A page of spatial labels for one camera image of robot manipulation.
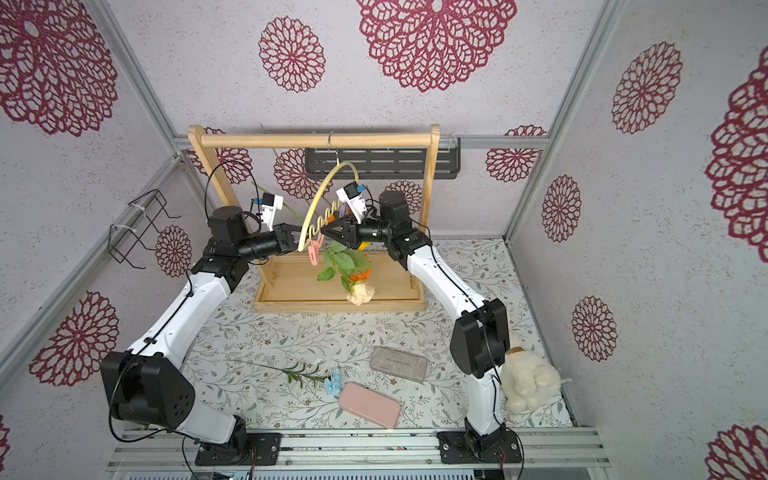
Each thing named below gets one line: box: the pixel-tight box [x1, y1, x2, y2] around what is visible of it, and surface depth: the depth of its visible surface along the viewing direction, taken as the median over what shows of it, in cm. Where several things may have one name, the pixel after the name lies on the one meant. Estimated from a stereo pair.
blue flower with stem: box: [223, 359, 343, 397], surface depth 87 cm
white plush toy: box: [501, 335, 572, 414], surface depth 77 cm
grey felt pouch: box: [369, 346, 428, 382], surface depth 87 cm
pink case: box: [338, 382, 401, 429], surface depth 82 cm
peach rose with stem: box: [325, 248, 375, 306], surface depth 79 cm
